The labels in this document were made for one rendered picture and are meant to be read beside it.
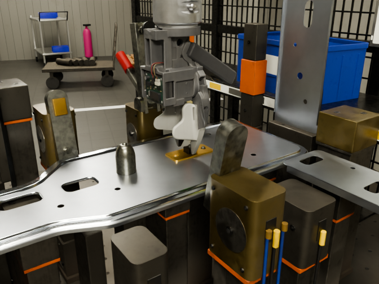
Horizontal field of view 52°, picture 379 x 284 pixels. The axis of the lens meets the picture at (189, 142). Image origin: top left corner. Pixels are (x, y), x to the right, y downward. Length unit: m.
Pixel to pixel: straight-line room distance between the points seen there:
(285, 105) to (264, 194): 0.42
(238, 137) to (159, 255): 0.17
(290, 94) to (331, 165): 0.22
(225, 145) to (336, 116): 0.31
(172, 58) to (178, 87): 0.04
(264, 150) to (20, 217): 0.42
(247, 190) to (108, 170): 0.26
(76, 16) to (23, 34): 1.04
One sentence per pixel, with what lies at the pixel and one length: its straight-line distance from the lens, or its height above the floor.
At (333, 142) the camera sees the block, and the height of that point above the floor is 1.01.
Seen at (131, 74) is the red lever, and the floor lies 1.11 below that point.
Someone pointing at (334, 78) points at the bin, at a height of 1.09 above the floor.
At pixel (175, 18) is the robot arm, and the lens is 0.59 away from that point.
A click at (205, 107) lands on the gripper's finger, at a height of 1.10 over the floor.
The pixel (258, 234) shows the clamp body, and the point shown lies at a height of 1.00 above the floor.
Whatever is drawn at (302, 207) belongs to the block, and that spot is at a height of 0.98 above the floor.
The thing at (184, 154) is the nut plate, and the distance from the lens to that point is 0.69.
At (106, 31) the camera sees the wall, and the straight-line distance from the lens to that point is 8.28.
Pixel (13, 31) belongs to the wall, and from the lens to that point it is 8.30.
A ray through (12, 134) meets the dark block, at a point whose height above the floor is 1.03.
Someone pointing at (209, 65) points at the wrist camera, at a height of 1.16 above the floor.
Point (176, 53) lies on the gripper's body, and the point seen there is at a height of 1.18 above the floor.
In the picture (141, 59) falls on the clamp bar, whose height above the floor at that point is 1.15.
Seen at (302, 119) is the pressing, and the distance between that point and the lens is 0.84.
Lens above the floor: 1.27
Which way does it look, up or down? 21 degrees down
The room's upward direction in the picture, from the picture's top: straight up
